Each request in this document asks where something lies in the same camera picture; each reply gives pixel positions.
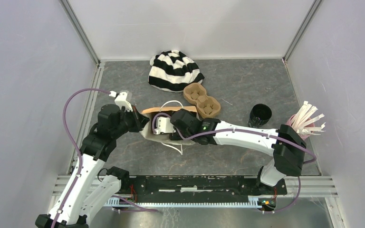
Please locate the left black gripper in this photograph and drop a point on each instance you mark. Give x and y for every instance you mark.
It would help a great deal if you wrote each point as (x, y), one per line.
(139, 120)

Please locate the brown paper bag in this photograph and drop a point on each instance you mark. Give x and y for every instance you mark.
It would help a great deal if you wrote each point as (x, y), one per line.
(172, 140)

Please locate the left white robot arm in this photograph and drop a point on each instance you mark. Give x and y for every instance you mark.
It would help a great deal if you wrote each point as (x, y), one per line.
(76, 208)

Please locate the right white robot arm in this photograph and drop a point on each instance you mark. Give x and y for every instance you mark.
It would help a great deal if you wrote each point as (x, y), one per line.
(286, 148)

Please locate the black white striped cloth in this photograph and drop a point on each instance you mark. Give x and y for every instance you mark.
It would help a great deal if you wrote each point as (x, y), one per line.
(172, 71)

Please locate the remaining cardboard carrier stack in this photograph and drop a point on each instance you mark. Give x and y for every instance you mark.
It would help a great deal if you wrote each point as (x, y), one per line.
(207, 106)

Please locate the pink straw holder cup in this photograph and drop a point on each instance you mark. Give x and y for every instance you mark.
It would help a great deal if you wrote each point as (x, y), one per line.
(302, 135)

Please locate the white wrapped straws bundle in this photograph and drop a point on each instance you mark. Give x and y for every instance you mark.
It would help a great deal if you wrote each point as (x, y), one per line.
(304, 117)

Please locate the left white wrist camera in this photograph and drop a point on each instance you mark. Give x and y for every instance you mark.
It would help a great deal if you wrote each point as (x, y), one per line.
(122, 100)

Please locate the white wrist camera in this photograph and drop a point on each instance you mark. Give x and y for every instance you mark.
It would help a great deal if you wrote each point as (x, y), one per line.
(163, 125)
(122, 100)

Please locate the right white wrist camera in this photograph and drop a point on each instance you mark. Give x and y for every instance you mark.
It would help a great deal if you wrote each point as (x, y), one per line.
(163, 125)

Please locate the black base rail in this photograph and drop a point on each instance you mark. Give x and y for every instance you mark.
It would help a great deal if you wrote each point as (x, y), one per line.
(198, 189)

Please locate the left aluminium frame post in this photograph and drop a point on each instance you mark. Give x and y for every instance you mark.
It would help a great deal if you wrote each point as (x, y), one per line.
(79, 30)

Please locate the aluminium frame post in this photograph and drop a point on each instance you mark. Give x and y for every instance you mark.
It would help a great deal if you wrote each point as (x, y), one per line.
(79, 30)
(302, 29)

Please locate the right aluminium frame post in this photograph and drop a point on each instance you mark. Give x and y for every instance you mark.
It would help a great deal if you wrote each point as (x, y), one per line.
(302, 29)

